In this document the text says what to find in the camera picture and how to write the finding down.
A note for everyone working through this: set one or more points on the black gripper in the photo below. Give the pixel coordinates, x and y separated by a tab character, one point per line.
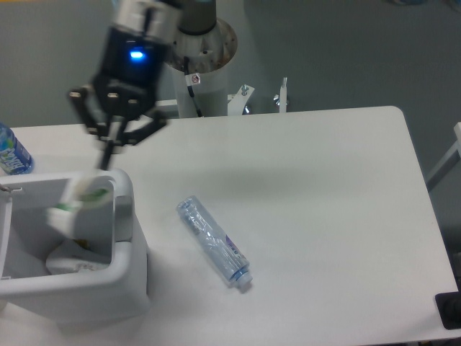
125	86

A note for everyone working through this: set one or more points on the crushed clear plastic bottle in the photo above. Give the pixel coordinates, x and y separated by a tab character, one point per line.
227	259

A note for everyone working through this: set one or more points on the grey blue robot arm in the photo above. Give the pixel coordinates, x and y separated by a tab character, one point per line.
157	20

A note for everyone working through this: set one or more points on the white plastic trash can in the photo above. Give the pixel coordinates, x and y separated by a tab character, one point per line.
97	273

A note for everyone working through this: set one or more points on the blue labelled water bottle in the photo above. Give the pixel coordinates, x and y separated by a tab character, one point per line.
15	158

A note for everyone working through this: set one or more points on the black table clamp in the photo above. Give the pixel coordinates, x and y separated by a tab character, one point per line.
448	305

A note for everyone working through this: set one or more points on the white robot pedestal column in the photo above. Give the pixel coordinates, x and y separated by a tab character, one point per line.
203	59

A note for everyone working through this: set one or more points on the white metal base frame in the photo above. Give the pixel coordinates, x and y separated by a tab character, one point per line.
191	103

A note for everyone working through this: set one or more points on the white frame at right edge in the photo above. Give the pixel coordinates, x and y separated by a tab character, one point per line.
450	158

